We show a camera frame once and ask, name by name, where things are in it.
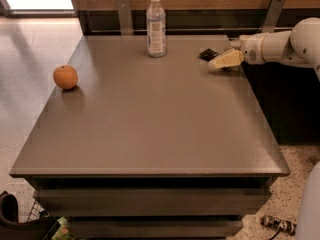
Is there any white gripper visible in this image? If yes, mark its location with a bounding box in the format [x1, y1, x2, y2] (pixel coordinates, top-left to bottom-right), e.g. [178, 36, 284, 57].
[208, 33, 266, 70]

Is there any black rxbar chocolate wrapper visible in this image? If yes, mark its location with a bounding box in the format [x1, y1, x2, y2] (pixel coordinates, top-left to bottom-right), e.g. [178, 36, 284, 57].
[199, 48, 219, 62]

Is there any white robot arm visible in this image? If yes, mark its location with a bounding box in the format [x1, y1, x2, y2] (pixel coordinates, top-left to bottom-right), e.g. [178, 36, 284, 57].
[208, 18, 320, 240]

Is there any clear plastic water bottle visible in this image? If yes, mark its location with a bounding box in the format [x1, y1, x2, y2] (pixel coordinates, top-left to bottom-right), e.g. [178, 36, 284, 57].
[146, 0, 166, 57]

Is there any grey drawer cabinet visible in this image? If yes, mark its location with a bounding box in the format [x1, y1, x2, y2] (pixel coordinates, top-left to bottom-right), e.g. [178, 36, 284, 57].
[11, 36, 289, 240]

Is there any orange fruit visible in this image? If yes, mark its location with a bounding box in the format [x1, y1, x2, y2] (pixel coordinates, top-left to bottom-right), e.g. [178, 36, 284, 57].
[53, 65, 78, 90]

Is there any black and white striped tool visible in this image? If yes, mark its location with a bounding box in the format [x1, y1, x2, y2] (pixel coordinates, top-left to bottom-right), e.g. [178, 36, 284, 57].
[260, 215, 296, 236]

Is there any green snack package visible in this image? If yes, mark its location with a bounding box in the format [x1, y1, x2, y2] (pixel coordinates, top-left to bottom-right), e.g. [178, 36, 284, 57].
[51, 217, 76, 240]

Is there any black bag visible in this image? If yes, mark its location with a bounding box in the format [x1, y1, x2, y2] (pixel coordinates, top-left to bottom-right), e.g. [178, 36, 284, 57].
[0, 191, 59, 240]

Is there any right metal bracket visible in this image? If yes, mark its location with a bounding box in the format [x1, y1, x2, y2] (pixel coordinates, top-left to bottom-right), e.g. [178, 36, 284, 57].
[261, 0, 286, 33]

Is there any metal bracket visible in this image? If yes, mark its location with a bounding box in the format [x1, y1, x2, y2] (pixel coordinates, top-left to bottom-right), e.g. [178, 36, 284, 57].
[261, 0, 286, 33]
[116, 0, 134, 35]

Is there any left metal bracket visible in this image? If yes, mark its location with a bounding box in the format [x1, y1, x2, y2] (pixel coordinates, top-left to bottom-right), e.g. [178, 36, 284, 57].
[116, 0, 134, 35]

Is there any wire basket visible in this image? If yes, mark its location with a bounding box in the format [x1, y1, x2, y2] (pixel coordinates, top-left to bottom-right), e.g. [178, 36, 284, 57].
[27, 201, 45, 221]

